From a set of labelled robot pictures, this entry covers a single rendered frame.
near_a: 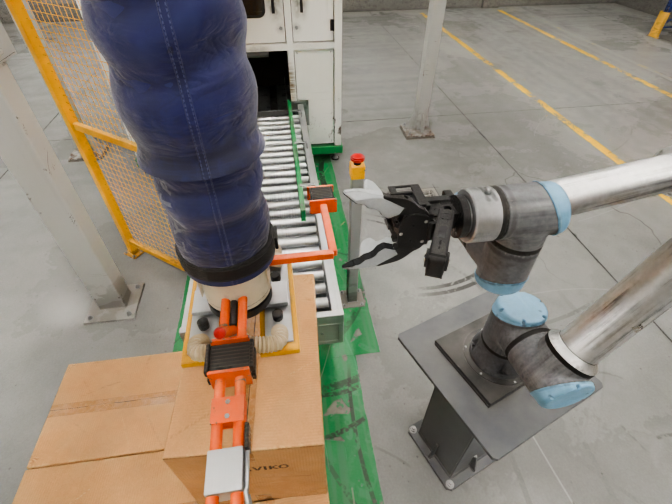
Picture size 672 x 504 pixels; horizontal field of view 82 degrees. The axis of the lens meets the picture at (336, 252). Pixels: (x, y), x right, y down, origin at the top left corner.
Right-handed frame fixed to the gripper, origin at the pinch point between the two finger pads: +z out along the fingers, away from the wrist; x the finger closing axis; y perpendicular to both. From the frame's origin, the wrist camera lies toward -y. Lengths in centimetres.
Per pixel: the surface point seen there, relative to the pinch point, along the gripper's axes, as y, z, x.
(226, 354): 3.0, 23.5, -31.9
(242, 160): 18.7, 14.9, 3.7
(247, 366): -1.2, 18.9, -30.7
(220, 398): -6.5, 24.1, -32.2
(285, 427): 0, 14, -63
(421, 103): 340, -141, -124
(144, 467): 11, 64, -103
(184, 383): 16, 42, -63
